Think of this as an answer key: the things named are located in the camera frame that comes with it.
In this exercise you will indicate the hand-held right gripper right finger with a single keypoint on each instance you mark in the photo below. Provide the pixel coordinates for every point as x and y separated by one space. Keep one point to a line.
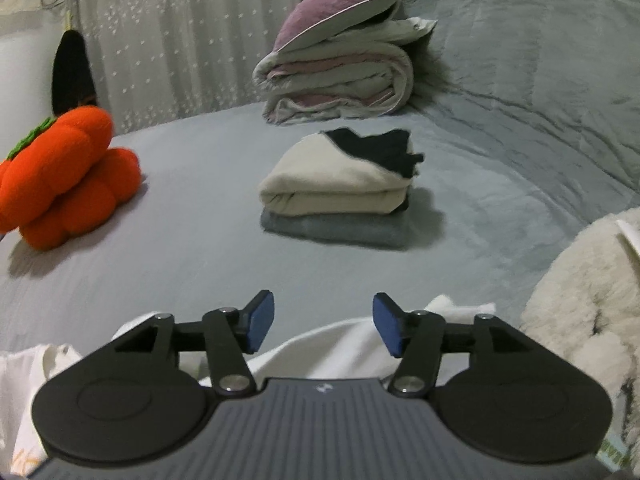
386 322

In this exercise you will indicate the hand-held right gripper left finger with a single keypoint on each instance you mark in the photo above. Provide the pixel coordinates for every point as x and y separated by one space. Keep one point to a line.
261 320

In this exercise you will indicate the white long-sleeve shirt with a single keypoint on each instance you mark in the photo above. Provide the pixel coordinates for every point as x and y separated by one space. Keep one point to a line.
330 347

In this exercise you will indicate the folded grey garment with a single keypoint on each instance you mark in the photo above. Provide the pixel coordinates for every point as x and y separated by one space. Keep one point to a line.
330 227

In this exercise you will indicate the grey bed sheet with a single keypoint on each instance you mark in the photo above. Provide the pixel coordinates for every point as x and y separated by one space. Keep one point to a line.
175 240

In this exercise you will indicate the folded cream garment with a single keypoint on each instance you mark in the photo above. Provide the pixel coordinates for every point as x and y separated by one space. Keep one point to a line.
325 180

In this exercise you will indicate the folded black garment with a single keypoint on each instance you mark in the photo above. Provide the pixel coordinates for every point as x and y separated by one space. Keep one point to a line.
385 152

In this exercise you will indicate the white fluffy garment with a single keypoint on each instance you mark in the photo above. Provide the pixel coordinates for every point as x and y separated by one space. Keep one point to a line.
575 310

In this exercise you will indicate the folded grey pink quilt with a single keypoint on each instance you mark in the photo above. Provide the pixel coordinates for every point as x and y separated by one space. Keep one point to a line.
340 75

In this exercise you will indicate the orange pumpkin plush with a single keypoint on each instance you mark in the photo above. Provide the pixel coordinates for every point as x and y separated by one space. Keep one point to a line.
60 160

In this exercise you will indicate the pale printed packet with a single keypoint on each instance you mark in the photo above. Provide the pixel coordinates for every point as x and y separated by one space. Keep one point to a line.
620 450

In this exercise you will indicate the grey quilted blanket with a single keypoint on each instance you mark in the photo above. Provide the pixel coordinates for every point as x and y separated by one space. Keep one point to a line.
525 60

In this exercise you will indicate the grey dotted curtain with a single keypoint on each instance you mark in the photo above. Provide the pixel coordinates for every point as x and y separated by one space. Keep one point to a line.
175 35

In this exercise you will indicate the black eggplant plush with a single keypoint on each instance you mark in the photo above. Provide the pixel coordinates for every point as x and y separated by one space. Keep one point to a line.
72 75

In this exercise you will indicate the purple pillow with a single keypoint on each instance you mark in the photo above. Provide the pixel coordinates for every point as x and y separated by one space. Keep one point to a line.
330 5

